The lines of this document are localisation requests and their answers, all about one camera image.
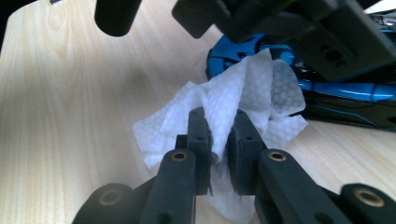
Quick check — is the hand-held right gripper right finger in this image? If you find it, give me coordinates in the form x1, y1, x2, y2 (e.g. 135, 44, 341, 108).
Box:
226, 108, 353, 224

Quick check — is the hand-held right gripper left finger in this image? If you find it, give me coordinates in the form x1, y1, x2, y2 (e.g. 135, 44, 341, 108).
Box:
138, 106, 214, 224

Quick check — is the blue toy car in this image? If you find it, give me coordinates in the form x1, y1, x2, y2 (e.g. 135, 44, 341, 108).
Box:
205, 10, 396, 133

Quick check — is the white wet wipe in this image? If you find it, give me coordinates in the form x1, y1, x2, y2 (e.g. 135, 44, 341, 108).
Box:
132, 48, 309, 224

